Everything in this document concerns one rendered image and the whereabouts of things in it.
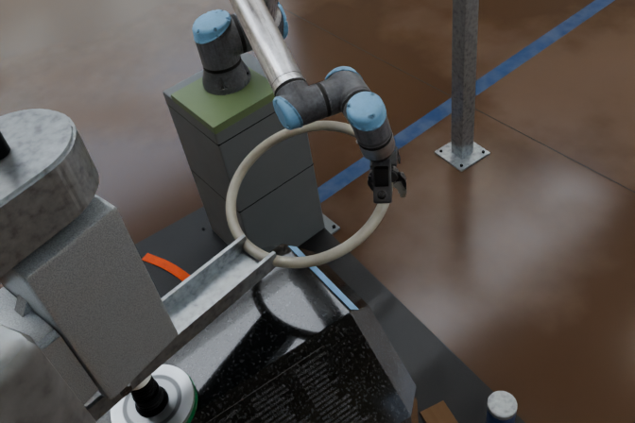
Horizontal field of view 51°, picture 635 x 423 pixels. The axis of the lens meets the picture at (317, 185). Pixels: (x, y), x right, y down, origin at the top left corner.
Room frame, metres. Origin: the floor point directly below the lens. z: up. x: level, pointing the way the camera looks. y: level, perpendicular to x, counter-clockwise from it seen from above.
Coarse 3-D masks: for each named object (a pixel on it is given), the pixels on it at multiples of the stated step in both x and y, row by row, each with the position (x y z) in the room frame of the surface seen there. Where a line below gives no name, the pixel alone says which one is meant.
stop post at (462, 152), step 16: (464, 0) 2.46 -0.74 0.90; (464, 16) 2.46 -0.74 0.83; (464, 32) 2.46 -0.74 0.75; (464, 48) 2.46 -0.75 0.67; (464, 64) 2.46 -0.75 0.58; (464, 80) 2.46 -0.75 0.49; (464, 96) 2.46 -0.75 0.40; (464, 112) 2.46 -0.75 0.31; (464, 128) 2.46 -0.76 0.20; (448, 144) 2.58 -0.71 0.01; (464, 144) 2.46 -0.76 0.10; (448, 160) 2.47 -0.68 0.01; (464, 160) 2.45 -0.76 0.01
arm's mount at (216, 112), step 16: (256, 80) 2.18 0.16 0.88; (176, 96) 2.18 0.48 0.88; (192, 96) 2.16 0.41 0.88; (208, 96) 2.14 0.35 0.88; (224, 96) 2.12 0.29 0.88; (240, 96) 2.10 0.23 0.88; (256, 96) 2.08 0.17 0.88; (272, 96) 2.08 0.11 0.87; (192, 112) 2.07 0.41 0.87; (208, 112) 2.04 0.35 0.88; (224, 112) 2.02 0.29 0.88; (240, 112) 2.00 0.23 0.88; (208, 128) 1.98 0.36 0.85; (224, 128) 1.96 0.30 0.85
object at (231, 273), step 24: (240, 240) 1.23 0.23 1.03; (216, 264) 1.17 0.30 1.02; (240, 264) 1.18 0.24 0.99; (264, 264) 1.14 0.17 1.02; (192, 288) 1.10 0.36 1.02; (216, 288) 1.10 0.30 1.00; (240, 288) 1.07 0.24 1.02; (168, 312) 1.04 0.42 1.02; (192, 312) 1.03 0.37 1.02; (216, 312) 1.01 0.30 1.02; (192, 336) 0.95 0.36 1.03; (96, 408) 0.77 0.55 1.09
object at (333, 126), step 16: (304, 128) 1.57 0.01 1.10; (320, 128) 1.56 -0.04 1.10; (336, 128) 1.53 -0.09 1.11; (272, 144) 1.56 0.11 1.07; (256, 160) 1.53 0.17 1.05; (240, 176) 1.47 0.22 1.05; (384, 208) 1.22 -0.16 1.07; (368, 224) 1.18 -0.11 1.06; (352, 240) 1.15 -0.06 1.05; (256, 256) 1.19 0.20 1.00; (304, 256) 1.15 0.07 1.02; (320, 256) 1.13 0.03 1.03; (336, 256) 1.12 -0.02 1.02
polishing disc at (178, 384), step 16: (160, 368) 0.99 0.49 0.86; (176, 368) 0.98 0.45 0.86; (160, 384) 0.94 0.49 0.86; (176, 384) 0.93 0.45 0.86; (192, 384) 0.93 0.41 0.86; (128, 400) 0.91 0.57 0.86; (176, 400) 0.89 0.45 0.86; (192, 400) 0.88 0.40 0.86; (112, 416) 0.88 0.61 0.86; (128, 416) 0.87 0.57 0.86; (160, 416) 0.85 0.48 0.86; (176, 416) 0.85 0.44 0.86
